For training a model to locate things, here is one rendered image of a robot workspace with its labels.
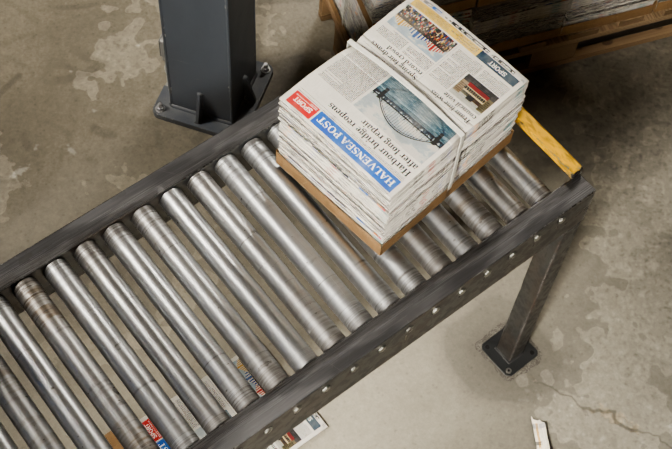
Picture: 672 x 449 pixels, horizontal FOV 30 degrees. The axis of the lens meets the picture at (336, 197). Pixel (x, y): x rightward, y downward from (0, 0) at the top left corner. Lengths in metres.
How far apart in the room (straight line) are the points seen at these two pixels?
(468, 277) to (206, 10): 1.07
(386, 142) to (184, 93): 1.28
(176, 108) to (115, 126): 0.17
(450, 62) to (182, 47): 1.08
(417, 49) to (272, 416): 0.72
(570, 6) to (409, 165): 1.36
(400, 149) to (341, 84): 0.17
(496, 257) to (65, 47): 1.69
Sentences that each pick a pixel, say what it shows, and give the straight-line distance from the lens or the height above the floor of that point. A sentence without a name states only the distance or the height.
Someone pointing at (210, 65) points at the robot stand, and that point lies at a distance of 3.27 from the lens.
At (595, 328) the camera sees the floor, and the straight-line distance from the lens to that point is 3.29.
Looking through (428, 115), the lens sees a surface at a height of 1.03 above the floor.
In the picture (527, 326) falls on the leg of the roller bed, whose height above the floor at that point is 0.20.
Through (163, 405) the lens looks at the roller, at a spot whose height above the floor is 0.80.
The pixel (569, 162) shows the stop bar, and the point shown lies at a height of 0.82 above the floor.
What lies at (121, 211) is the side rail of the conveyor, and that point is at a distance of 2.43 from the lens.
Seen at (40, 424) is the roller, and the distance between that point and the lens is 2.27.
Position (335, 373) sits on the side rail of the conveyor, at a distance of 2.27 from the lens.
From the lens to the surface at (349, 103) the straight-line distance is 2.27.
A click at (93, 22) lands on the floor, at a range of 3.72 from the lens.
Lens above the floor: 2.90
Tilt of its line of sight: 60 degrees down
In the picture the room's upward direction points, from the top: 5 degrees clockwise
